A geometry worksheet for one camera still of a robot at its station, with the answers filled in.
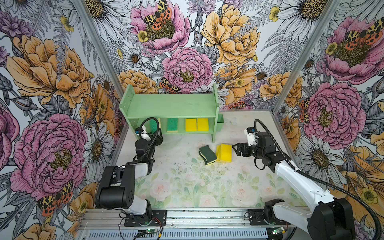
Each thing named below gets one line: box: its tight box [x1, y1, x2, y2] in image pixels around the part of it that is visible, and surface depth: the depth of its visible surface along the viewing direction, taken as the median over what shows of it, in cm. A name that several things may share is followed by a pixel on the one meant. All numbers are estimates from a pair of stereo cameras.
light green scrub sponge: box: [166, 118, 179, 133], surface depth 96 cm
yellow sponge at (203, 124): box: [197, 118, 209, 132], surface depth 96 cm
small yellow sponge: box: [185, 118, 197, 132], surface depth 96 cm
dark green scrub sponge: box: [198, 145, 217, 166], surface depth 94 cm
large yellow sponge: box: [216, 143, 233, 164], surface depth 93 cm
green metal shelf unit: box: [119, 83, 220, 143], surface depth 95 cm
